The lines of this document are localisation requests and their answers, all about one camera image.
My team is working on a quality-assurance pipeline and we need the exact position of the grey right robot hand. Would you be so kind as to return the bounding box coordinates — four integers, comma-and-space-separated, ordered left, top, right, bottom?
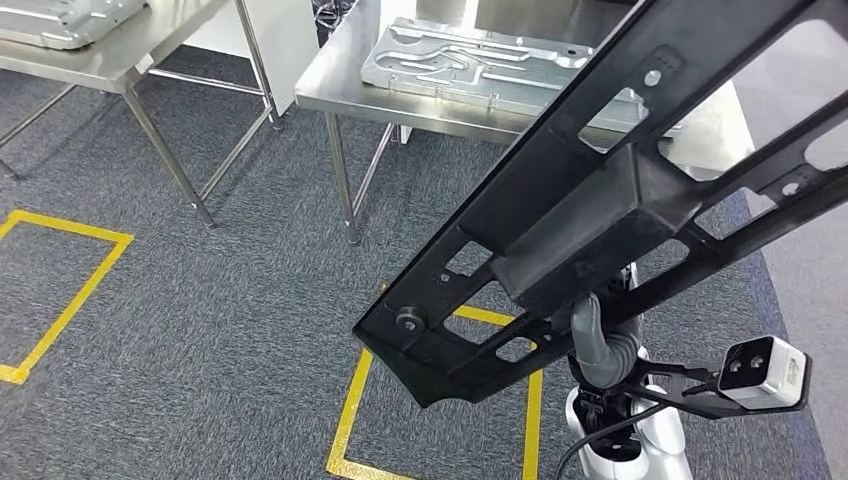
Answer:
569, 264, 639, 387

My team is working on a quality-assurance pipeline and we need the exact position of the long black plastic car part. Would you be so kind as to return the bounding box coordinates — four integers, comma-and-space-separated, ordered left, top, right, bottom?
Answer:
352, 0, 848, 409

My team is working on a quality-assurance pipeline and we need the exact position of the stainless steel workbench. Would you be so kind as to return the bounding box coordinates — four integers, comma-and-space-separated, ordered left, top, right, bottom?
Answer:
293, 0, 757, 248

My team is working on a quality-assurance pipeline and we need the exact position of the pressed silver metal panel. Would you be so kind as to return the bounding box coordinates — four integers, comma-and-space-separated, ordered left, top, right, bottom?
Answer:
0, 0, 152, 52
360, 16, 687, 138

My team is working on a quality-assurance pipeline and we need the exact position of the white cabinet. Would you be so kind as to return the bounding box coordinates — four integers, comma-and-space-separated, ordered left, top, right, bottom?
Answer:
182, 0, 321, 119

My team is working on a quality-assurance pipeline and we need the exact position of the stainless steel table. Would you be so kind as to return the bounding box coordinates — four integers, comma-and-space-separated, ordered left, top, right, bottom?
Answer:
0, 0, 285, 230

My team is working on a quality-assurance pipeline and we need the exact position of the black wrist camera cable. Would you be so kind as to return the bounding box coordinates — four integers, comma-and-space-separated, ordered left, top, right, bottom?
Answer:
555, 402, 672, 480

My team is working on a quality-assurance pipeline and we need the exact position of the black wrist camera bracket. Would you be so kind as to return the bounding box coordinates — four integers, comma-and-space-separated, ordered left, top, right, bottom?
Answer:
622, 357, 814, 423

